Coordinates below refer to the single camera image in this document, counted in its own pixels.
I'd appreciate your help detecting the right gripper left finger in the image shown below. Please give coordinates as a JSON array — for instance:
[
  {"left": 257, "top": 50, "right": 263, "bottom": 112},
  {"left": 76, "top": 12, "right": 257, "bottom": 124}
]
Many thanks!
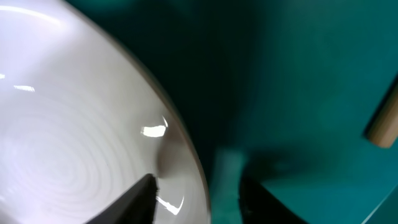
[{"left": 87, "top": 174, "right": 158, "bottom": 224}]

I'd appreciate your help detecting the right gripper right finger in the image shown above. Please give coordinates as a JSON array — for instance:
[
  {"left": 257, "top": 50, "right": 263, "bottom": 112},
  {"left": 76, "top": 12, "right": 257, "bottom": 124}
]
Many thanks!
[{"left": 239, "top": 177, "right": 307, "bottom": 224}]

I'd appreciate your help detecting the pink round plate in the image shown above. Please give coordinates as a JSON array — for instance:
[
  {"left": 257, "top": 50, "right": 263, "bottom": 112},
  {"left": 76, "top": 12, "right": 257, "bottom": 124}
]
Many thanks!
[{"left": 1, "top": 0, "right": 211, "bottom": 223}]

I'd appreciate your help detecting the wooden chopstick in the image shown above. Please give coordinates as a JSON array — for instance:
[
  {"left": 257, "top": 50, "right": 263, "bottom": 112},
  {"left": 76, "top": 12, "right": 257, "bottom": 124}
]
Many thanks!
[{"left": 365, "top": 84, "right": 397, "bottom": 149}]

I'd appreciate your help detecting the teal serving tray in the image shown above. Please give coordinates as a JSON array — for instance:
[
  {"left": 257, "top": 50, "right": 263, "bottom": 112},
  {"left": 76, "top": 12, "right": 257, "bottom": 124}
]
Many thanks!
[{"left": 72, "top": 0, "right": 397, "bottom": 223}]

